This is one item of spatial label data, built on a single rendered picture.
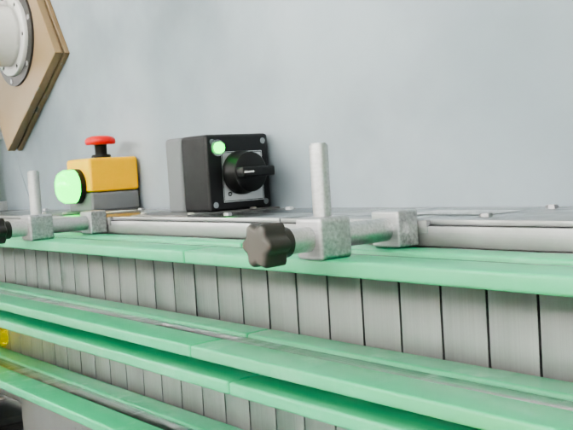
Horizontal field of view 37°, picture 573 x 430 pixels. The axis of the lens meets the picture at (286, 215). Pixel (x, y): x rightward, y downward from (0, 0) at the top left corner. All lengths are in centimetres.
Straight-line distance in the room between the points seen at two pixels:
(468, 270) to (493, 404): 7
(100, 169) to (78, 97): 22
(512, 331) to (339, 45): 38
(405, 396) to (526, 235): 12
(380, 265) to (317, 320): 19
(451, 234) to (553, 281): 16
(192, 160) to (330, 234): 38
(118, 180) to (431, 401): 72
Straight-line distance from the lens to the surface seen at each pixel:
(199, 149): 87
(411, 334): 60
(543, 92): 68
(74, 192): 112
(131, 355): 76
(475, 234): 55
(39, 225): 92
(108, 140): 114
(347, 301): 64
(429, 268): 47
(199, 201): 87
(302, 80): 87
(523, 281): 43
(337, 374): 55
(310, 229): 53
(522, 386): 51
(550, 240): 52
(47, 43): 135
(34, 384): 103
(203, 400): 84
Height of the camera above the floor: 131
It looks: 39 degrees down
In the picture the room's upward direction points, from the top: 96 degrees counter-clockwise
